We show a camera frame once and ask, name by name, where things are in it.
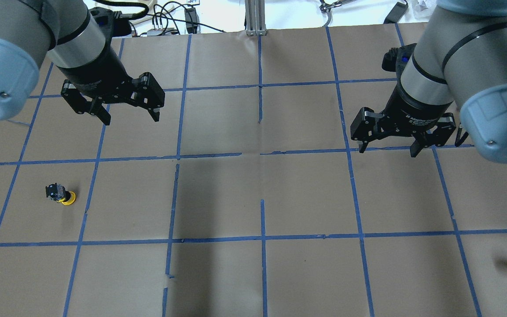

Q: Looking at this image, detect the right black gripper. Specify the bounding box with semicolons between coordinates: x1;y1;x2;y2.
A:
350;85;456;157

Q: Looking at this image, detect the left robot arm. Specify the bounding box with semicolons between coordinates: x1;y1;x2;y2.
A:
0;0;165;125

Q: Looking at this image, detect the yellow push button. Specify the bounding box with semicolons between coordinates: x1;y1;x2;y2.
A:
45;183;77;206

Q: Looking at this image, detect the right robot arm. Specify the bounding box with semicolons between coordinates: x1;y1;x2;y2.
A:
350;0;507;164

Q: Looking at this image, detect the aluminium frame post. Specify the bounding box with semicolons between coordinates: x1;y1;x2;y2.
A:
245;0;267;37

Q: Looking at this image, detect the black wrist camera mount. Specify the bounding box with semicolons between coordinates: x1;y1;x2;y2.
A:
382;43;417;76

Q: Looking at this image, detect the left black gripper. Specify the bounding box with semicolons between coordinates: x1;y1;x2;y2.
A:
58;44;165;126

